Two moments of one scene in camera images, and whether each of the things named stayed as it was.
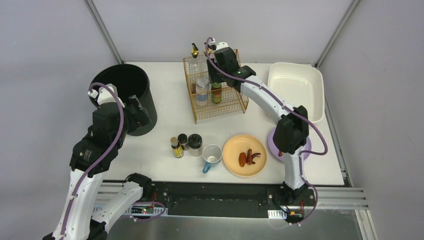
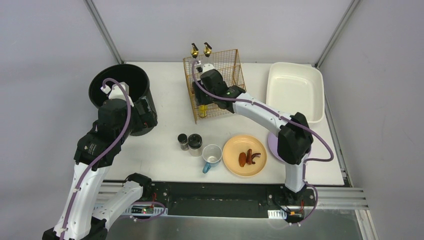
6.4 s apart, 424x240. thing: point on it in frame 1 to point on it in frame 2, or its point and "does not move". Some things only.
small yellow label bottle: [177, 150] to [203, 110]
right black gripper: [213, 74] to [200, 91]
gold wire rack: [233, 102] does not move
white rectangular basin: [299, 84] does not move
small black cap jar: [183, 139] does not move
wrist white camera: [212, 44] to [206, 67]
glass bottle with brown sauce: [195, 72] does not move
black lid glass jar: [195, 145] does not move
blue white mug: [212, 154] does not move
